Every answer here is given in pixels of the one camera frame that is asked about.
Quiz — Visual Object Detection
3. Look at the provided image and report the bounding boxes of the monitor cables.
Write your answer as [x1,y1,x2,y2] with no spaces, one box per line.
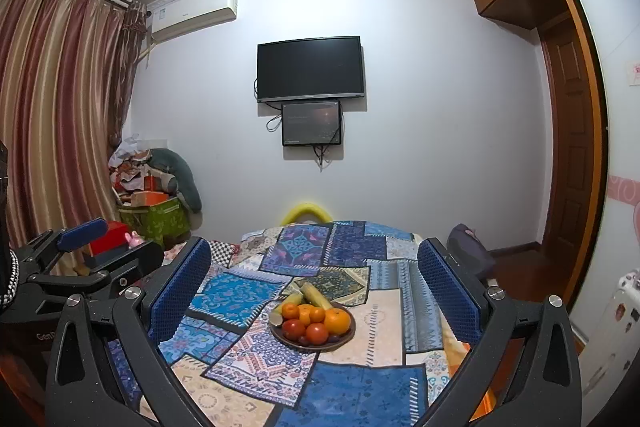
[312,144,334,172]

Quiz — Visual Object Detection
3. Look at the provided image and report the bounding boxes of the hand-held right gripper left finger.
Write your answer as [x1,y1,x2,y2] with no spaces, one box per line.
[44,237,221,427]

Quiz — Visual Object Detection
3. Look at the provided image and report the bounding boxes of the brown wooden door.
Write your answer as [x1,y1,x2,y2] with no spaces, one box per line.
[537,14,608,258]

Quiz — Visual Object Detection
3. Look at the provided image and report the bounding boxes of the orange cardboard box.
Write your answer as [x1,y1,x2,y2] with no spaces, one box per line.
[130,191,171,208]

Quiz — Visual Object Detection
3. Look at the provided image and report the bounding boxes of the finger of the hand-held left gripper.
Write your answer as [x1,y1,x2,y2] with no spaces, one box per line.
[11,217,109,279]
[24,239,166,302]

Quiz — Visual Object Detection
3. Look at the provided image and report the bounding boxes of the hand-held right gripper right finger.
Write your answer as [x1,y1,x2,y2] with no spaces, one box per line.
[410,237,584,427]

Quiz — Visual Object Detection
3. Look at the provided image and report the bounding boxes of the green patterned storage box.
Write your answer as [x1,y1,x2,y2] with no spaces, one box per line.
[117,197,193,249]

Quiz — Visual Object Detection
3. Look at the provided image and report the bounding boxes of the white pink sliding wardrobe door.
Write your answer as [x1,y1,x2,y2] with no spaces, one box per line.
[557,0,640,408]

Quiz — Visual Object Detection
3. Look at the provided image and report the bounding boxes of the dark grey bag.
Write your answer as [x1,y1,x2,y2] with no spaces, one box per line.
[446,223,496,280]

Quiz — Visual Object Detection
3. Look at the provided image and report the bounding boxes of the black wall television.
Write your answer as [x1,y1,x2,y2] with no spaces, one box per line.
[256,36,365,104]

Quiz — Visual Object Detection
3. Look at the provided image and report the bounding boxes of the large red tomato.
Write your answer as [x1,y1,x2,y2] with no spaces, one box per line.
[281,319,307,342]

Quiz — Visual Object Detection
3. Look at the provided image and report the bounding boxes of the purple round plate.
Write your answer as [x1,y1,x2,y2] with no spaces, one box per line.
[269,297,357,354]

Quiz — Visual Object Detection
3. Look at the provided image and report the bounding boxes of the pile of clutter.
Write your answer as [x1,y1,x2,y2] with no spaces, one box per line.
[107,134,176,198]

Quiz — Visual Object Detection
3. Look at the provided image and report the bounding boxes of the black white checkered cloth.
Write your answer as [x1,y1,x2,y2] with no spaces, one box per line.
[209,241,243,268]

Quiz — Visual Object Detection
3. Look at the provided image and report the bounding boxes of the white air conditioner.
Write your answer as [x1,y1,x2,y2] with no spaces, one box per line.
[150,0,240,42]

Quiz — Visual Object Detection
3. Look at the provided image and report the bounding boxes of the red box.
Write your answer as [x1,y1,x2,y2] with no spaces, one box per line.
[90,221,129,258]

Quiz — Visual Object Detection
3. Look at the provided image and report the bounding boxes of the grey green plush toy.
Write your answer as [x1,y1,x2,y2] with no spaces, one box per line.
[147,148,203,212]

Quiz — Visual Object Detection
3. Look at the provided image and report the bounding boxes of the striped red gold curtain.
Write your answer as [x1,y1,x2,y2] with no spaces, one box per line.
[0,0,149,258]

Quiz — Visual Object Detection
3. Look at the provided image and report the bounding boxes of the small wall monitor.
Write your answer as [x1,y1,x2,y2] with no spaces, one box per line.
[281,101,343,146]

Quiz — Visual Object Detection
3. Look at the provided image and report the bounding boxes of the patchwork printed blanket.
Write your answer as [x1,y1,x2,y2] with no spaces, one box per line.
[107,221,501,427]

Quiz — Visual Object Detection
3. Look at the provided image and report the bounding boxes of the orange with sticker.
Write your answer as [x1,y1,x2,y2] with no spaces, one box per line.
[324,308,352,336]

